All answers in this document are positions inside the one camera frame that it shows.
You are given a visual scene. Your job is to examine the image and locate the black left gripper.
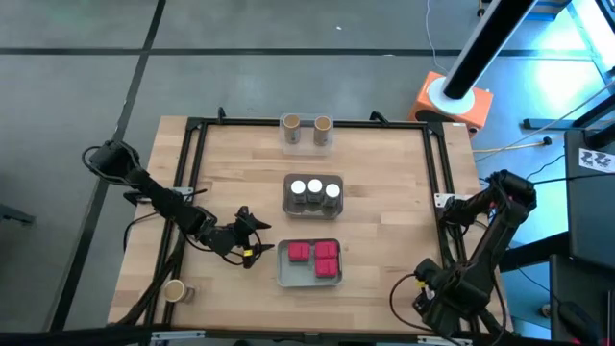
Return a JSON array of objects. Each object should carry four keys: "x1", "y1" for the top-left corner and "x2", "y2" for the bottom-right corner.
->
[{"x1": 201, "y1": 205, "x2": 276, "y2": 269}]

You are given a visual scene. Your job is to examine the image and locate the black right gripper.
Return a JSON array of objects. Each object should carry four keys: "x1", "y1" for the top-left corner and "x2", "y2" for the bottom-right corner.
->
[{"x1": 415, "y1": 259, "x2": 486, "y2": 337}]

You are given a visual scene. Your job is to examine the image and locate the red lid spice jar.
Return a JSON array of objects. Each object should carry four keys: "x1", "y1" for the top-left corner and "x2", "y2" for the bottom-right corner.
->
[{"x1": 286, "y1": 241, "x2": 312, "y2": 263}]

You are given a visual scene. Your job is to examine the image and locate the dark plastic tray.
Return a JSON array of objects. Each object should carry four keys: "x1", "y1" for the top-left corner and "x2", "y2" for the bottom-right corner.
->
[{"x1": 282, "y1": 172, "x2": 345, "y2": 221}]

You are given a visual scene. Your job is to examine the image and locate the grey rectangular plastic tray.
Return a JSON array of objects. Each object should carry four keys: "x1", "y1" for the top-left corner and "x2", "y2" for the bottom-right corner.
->
[{"x1": 276, "y1": 237, "x2": 344, "y2": 288}]

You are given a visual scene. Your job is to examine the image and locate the white lid spice jar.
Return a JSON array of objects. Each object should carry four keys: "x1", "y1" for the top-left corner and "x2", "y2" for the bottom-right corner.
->
[
  {"x1": 289, "y1": 179, "x2": 308, "y2": 215},
  {"x1": 324, "y1": 182, "x2": 342, "y2": 216},
  {"x1": 307, "y1": 177, "x2": 324, "y2": 212}
]

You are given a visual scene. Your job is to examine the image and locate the wood lid spice jar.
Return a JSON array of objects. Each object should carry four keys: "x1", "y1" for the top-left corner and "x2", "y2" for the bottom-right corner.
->
[
  {"x1": 161, "y1": 278, "x2": 196, "y2": 305},
  {"x1": 282, "y1": 113, "x2": 303, "y2": 145},
  {"x1": 313, "y1": 114, "x2": 333, "y2": 147}
]

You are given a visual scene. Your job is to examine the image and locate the clear plastic tray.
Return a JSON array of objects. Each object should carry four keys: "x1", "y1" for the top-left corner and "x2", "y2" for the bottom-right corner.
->
[{"x1": 278, "y1": 112, "x2": 335, "y2": 158}]

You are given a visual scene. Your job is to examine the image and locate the black computer mouse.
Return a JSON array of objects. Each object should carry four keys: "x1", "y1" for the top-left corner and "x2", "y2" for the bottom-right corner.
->
[{"x1": 556, "y1": 300, "x2": 602, "y2": 345}]

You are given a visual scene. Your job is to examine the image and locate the black desk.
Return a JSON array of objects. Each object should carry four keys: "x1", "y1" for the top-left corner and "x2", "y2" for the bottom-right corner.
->
[{"x1": 550, "y1": 127, "x2": 615, "y2": 345}]

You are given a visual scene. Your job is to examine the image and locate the orange box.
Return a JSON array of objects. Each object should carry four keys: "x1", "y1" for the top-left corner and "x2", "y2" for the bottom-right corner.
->
[{"x1": 407, "y1": 70, "x2": 495, "y2": 140}]

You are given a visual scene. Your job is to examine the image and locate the white round disc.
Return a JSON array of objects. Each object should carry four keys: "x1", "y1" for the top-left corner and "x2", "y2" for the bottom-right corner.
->
[{"x1": 427, "y1": 75, "x2": 477, "y2": 115}]

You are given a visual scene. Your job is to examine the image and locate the white paper label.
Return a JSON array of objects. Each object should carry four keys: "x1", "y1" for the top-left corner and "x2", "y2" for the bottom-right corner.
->
[{"x1": 578, "y1": 147, "x2": 615, "y2": 174}]

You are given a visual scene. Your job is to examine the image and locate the black stand foot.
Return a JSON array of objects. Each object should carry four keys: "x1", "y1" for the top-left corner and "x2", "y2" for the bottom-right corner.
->
[{"x1": 522, "y1": 93, "x2": 615, "y2": 132}]

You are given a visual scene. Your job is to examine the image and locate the grey floor object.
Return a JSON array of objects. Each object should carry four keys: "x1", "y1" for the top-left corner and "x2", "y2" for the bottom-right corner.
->
[{"x1": 0, "y1": 204, "x2": 37, "y2": 225}]

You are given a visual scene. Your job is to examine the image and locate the black left gripper cable loop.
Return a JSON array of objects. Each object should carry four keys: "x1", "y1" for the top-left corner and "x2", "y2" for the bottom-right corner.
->
[{"x1": 184, "y1": 229, "x2": 256, "y2": 266}]

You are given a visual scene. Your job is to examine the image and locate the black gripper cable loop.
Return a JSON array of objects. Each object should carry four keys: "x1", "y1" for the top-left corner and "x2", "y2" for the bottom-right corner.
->
[
  {"x1": 389, "y1": 272, "x2": 433, "y2": 334},
  {"x1": 184, "y1": 229, "x2": 256, "y2": 266}
]

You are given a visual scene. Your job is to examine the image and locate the black right gripper cable loop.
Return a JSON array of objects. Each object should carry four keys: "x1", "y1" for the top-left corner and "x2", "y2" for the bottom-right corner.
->
[{"x1": 389, "y1": 272, "x2": 433, "y2": 334}]

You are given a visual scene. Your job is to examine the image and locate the black aluminium table frame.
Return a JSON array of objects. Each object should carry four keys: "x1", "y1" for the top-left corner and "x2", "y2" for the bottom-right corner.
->
[{"x1": 143, "y1": 108, "x2": 481, "y2": 338}]

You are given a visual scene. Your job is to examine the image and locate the cream floor cable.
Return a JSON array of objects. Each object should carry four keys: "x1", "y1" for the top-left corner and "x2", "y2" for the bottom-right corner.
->
[{"x1": 473, "y1": 79, "x2": 615, "y2": 162}]

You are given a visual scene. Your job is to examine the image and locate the black camera stand pole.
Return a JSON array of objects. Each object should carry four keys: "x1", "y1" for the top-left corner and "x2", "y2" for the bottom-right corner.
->
[{"x1": 441, "y1": 0, "x2": 539, "y2": 101}]

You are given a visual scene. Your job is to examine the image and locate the thin white floor cable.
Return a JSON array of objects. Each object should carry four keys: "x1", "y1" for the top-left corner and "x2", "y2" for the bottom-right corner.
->
[{"x1": 425, "y1": 0, "x2": 451, "y2": 74}]

